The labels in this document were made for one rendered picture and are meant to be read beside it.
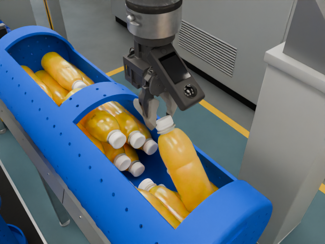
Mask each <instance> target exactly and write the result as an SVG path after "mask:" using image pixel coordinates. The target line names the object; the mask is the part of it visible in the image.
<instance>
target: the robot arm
mask: <svg viewBox="0 0 325 244"><path fill-rule="evenodd" d="M125 6H126V17H127V29H128V31H129V32H130V33H132V34H133V40H134V48H133V47H131V48H130V52H129V54H126V55H124V56H123V65H124V74H125V79H126V80H127V81H128V82H130V83H131V84H132V85H133V86H134V87H136V88H137V89H139V88H142V89H141V91H140V93H139V95H138V99H136V98H135V99H134V100H133V105H134V107H135V108H136V110H137V111H138V112H139V113H140V114H141V116H142V117H143V119H144V122H145V124H146V126H147V127H148V128H149V129H150V130H151V131H152V130H153V129H154V128H155V127H156V126H157V124H156V119H157V114H156V112H157V109H158V107H159V100H157V99H156V98H155V97H154V95H155V96H157V97H158V96H160V97H161V98H162V99H163V100H164V101H165V102H166V106H167V112H166V115H167V116H168V115H170V116H171V117H173V115H174V113H175V110H176V108H177V106H178V107H179V109H180V110H181V111H185V110H187V109H188V108H190V107H192V106H194V105H195V104H197V103H199V102H201V101H202V100H203V99H204V98H205V93H204V92H203V90H202V89H201V87H200V86H199V84H198V83H197V81H196V80H195V78H194V77H193V75H192V74H191V72H190V71H189V69H188V68H187V66H186V65H185V63H184V62H183V60H182V59H181V57H180V56H179V54H178V53H177V51H176V50H175V48H174V47H173V45H172V44H171V42H172V41H173V40H174V39H175V34H176V33H177V32H179V30H180V29H181V21H182V0H125ZM131 49H133V50H131ZM133 54H135V55H133ZM132 55H133V56H132Z"/></svg>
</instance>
